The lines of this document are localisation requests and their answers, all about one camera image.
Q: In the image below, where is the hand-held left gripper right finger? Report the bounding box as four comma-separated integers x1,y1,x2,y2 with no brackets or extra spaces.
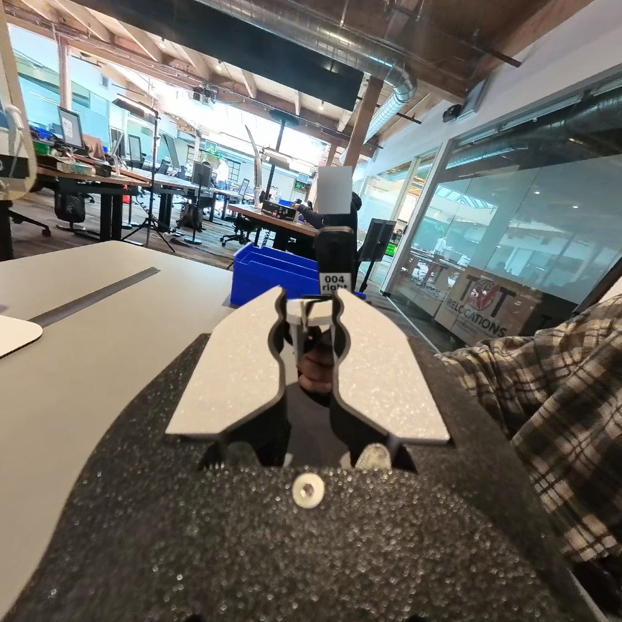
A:
331,290,452,445

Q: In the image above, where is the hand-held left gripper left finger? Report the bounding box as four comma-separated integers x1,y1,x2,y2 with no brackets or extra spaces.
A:
165,286,287,441

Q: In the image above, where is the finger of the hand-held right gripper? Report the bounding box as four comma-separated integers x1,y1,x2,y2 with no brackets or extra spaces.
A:
286,299,308,366
307,299,339,381

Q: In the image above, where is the blue plastic parts bin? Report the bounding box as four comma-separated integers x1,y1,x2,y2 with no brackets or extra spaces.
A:
230,242,367,308

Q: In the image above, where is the person's right hand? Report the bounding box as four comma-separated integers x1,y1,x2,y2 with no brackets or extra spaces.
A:
296,340,336,394

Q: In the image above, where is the wooden office desk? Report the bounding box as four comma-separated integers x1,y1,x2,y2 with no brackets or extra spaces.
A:
227,203,319,251

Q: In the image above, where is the curved white panel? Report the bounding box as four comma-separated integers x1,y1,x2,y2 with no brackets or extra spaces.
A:
244,125,265,205

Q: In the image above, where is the dark backpack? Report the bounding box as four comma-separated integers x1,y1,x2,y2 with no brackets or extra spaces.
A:
177,202,204,231

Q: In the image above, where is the black floor lamp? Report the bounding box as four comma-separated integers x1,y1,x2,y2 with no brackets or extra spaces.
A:
269,109,299,195

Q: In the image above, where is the black monitor on pole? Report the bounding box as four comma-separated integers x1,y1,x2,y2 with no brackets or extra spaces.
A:
185,161,214,245

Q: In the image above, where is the tripod light stand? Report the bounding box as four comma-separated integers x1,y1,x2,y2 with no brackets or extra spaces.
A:
112,95,176,253

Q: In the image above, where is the hanging black screen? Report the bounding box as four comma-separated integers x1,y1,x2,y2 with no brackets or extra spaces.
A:
73,0,365,112

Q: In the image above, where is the white document stand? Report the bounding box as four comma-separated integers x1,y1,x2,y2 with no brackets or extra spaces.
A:
0,0,43,359

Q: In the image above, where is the long wooden desk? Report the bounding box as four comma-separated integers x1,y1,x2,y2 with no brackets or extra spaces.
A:
36,165,151,241

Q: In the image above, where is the black upright monitor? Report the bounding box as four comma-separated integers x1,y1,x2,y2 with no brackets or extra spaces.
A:
58,106,86,150

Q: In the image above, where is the wooden support post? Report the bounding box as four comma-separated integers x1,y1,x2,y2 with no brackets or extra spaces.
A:
342,78,385,168

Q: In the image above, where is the silver ventilation duct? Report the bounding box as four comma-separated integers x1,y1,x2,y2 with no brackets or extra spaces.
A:
194,0,419,163

